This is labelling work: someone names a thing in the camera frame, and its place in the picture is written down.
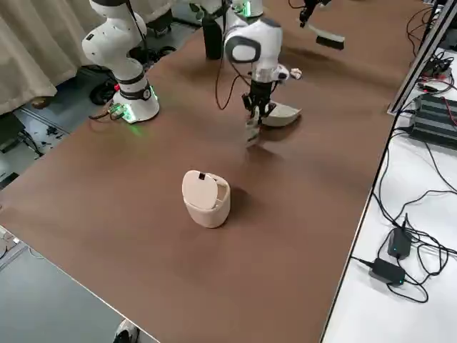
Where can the black ribbed power supply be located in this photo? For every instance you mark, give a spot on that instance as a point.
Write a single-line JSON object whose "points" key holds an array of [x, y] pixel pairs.
{"points": [[435, 114]]}

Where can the pale grey plastic dustpan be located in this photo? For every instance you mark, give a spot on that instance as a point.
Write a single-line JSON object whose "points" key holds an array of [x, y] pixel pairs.
{"points": [[282, 116]]}

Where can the aluminium profile post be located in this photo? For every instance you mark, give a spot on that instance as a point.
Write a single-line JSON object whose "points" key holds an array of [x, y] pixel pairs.
{"points": [[421, 53]]}

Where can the small beige lidded bin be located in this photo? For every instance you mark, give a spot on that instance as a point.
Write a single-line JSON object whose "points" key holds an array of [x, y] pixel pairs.
{"points": [[205, 203]]}

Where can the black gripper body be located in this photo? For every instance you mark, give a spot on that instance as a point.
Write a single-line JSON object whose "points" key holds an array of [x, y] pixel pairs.
{"points": [[262, 91], [312, 3]]}

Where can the white paper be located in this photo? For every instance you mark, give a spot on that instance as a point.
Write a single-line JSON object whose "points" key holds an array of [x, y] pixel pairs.
{"points": [[295, 73]]}

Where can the black power adapter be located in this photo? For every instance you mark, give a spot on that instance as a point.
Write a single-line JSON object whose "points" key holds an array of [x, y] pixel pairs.
{"points": [[398, 243], [387, 271]]}

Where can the beige curtain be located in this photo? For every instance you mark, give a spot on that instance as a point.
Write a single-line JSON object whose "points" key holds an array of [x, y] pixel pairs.
{"points": [[32, 53]]}

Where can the black vase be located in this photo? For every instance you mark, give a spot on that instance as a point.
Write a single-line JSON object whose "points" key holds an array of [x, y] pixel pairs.
{"points": [[212, 39]]}

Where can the white brush black bristles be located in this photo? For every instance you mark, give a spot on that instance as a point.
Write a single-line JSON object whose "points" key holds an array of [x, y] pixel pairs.
{"points": [[330, 38]]}

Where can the white sneaker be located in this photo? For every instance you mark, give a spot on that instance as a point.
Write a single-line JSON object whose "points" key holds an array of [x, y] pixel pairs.
{"points": [[126, 330]]}

